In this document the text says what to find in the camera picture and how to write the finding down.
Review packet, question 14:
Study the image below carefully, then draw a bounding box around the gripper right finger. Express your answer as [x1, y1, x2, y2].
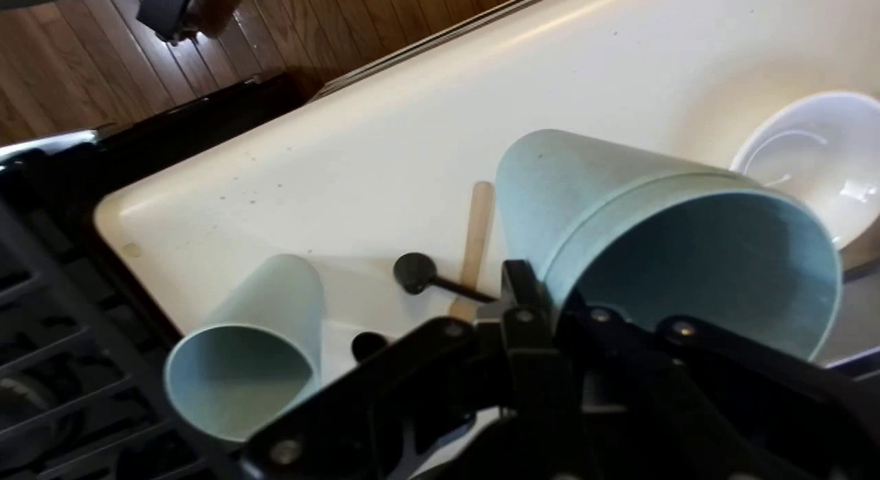
[560, 305, 880, 480]

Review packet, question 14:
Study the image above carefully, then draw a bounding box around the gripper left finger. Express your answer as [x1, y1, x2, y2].
[237, 260, 586, 480]

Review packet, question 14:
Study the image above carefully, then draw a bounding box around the small pale blue cup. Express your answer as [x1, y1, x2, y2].
[163, 253, 326, 444]

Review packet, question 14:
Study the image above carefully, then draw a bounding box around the large light blue cup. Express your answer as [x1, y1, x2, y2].
[495, 129, 844, 362]

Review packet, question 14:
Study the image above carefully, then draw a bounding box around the black measuring spoon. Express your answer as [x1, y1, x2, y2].
[351, 331, 390, 363]
[393, 252, 497, 305]

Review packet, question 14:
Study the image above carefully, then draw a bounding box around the wooden stick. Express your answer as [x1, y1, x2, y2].
[450, 181, 496, 323]

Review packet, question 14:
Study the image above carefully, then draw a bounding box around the white bowl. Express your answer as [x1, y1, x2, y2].
[729, 91, 880, 251]

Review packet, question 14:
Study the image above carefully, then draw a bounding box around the black stove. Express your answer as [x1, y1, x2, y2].
[0, 71, 324, 480]

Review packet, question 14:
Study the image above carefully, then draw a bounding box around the stove burner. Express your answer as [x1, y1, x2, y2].
[0, 373, 76, 470]

